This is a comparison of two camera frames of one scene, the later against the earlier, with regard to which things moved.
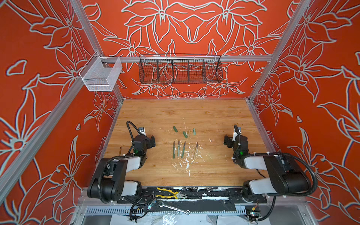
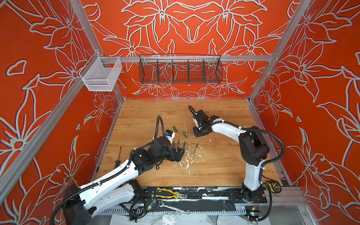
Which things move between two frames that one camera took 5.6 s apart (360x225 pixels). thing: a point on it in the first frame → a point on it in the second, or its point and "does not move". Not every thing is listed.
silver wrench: (161, 205) does not move
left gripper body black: (150, 143) → (172, 157)
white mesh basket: (101, 73) does not move
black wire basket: (180, 68) does not move
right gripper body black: (231, 144) → (201, 130)
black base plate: (192, 194) does not move
